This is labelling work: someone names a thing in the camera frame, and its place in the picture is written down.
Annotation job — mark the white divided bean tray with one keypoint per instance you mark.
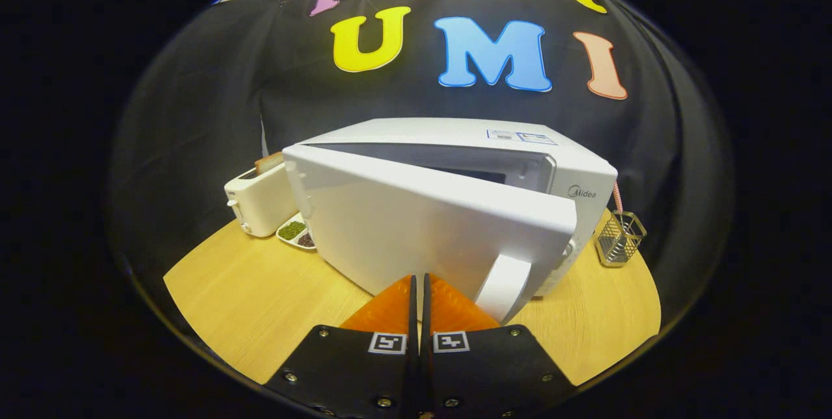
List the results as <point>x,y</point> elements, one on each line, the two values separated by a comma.
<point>292,230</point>

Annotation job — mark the white microwave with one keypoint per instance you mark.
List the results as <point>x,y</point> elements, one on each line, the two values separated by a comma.
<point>422,224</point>

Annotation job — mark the brown toast slice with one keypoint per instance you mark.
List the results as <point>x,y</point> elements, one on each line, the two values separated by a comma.
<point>268,162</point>

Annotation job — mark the white toaster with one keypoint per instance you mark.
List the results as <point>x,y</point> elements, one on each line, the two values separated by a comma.
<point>260,201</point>

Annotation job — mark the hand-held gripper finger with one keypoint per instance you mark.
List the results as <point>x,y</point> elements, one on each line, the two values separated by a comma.
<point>426,315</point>
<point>413,315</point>

